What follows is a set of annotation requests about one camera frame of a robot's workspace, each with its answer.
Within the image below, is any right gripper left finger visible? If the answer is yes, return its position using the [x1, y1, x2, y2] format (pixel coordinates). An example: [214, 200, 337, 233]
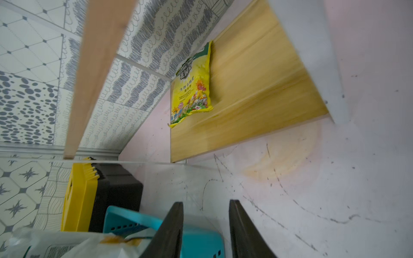
[140, 202, 184, 258]

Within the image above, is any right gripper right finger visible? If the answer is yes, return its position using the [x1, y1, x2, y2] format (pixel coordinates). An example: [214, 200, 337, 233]
[229, 200, 277, 258]

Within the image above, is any teal plastic basket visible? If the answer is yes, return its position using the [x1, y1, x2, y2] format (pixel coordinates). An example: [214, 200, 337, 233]
[103, 206, 225, 258]

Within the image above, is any white fertilizer bag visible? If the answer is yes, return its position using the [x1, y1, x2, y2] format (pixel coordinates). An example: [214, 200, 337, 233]
[1, 228, 156, 258]

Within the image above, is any small yellow seed packet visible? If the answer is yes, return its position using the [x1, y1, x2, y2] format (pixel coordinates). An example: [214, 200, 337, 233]
[170, 42, 213, 129]

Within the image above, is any wooden white-framed shelf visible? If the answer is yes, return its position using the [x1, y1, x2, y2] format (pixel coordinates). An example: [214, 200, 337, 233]
[64, 1, 350, 162]

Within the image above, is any yellow black toolbox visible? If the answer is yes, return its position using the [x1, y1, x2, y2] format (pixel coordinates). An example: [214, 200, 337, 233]
[61, 158, 144, 233]

